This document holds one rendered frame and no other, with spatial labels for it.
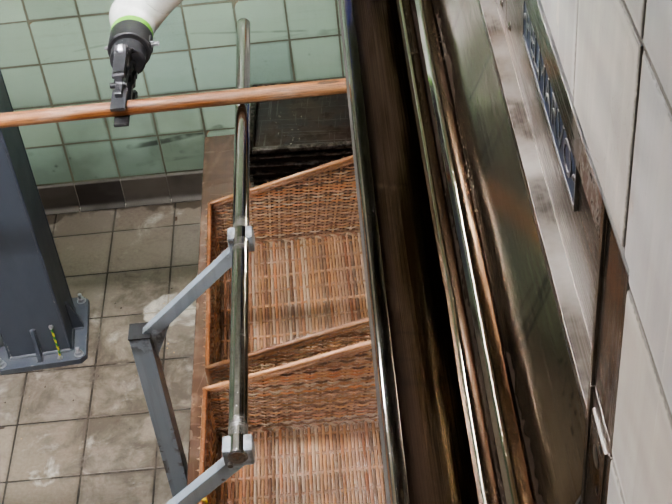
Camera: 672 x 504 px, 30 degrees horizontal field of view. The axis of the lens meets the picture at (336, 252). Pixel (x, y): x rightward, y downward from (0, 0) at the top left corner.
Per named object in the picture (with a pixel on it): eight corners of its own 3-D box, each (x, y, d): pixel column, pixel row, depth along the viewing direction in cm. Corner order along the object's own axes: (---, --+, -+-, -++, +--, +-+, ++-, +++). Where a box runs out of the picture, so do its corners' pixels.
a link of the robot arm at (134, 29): (110, 58, 273) (101, 21, 267) (163, 53, 273) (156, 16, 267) (107, 74, 268) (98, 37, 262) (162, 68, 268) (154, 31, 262)
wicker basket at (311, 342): (409, 226, 309) (403, 135, 291) (438, 396, 267) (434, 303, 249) (213, 247, 310) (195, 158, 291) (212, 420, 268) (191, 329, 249)
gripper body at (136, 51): (142, 33, 263) (139, 57, 256) (150, 67, 268) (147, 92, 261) (107, 37, 263) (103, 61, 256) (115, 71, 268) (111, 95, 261)
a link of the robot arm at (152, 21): (141, 34, 285) (101, 6, 280) (175, -3, 280) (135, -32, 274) (136, 68, 275) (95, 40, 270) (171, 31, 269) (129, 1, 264)
